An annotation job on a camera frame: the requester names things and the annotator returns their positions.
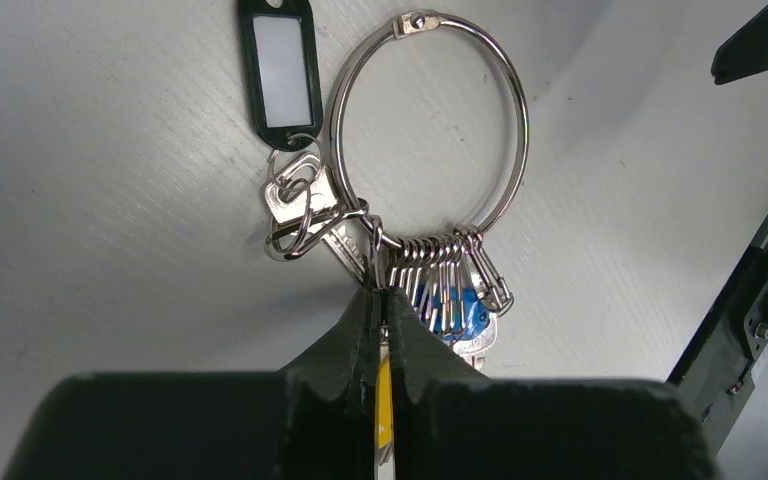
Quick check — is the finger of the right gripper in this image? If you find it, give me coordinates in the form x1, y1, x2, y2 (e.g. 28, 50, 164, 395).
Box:
710, 4, 768, 85

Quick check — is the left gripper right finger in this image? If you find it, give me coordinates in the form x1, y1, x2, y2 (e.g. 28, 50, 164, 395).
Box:
383, 289, 716, 479

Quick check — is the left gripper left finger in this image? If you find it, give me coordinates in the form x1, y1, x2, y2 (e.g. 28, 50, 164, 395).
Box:
5, 287, 383, 479

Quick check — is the keyring with keys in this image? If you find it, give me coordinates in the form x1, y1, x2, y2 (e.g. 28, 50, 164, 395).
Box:
327, 9, 531, 480

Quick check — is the black fob key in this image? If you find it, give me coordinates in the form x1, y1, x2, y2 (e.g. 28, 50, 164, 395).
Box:
237, 1, 366, 281

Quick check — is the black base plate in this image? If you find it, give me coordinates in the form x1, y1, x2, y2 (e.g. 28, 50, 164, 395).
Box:
668, 215, 768, 452

